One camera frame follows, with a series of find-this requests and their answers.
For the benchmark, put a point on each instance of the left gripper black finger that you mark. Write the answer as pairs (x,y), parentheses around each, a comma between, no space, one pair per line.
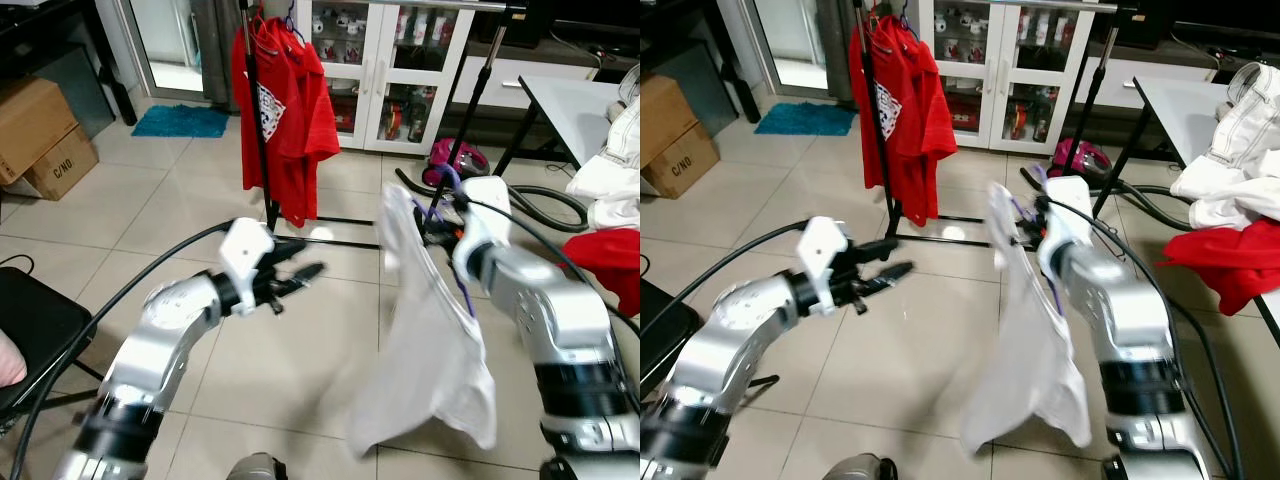
(304,278)
(888,279)
(288,250)
(870,249)

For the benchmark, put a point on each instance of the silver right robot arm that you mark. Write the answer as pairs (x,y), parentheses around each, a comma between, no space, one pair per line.
(560,310)
(1130,310)

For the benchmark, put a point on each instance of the magenta vacuum cleaner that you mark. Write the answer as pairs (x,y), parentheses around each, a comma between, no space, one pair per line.
(1085,158)
(470,158)

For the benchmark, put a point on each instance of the black metal clothes rack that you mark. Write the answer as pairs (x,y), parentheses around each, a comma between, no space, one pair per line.
(262,150)
(883,150)

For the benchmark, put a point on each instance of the red t-shirt with white print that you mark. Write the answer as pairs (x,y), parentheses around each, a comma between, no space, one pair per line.
(895,150)
(275,150)

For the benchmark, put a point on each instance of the teal floor mat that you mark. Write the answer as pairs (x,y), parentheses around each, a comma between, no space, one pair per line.
(180,122)
(805,120)

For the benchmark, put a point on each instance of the white glass-door cabinet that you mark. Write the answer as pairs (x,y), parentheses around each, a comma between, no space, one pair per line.
(375,80)
(995,80)

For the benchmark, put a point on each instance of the plain red garment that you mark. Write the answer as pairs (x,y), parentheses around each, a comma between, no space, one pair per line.
(605,265)
(1230,260)

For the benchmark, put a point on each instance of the white low drawer unit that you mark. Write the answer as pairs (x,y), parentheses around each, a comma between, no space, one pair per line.
(540,85)
(1140,85)

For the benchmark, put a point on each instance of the white crumpled garment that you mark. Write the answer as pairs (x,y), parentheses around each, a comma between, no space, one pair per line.
(615,185)
(1240,150)

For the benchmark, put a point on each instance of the large white table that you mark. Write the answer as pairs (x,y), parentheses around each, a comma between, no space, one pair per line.
(580,110)
(1190,110)

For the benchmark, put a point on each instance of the black chair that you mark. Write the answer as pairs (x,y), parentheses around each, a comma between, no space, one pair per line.
(665,320)
(40,310)

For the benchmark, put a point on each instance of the robot's grey leg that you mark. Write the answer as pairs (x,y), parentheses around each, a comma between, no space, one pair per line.
(858,468)
(258,468)

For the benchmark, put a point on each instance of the small lettered cardboard box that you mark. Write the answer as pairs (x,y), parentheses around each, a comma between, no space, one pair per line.
(685,160)
(65,165)

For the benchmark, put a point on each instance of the glass door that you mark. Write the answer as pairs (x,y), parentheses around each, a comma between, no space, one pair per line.
(165,40)
(790,40)

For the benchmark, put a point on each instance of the large plain cardboard box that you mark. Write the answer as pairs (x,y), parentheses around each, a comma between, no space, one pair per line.
(35,120)
(665,110)

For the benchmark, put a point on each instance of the black desk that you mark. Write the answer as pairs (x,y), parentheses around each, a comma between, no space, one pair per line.
(690,40)
(60,30)

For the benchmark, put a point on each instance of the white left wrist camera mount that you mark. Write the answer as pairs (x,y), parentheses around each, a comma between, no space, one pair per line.
(245,250)
(822,250)

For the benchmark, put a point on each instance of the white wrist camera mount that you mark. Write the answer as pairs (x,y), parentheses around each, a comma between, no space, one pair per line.
(822,250)
(485,210)
(245,250)
(1068,205)

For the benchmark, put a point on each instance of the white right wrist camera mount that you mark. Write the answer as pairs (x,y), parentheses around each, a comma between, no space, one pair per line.
(1068,205)
(485,210)

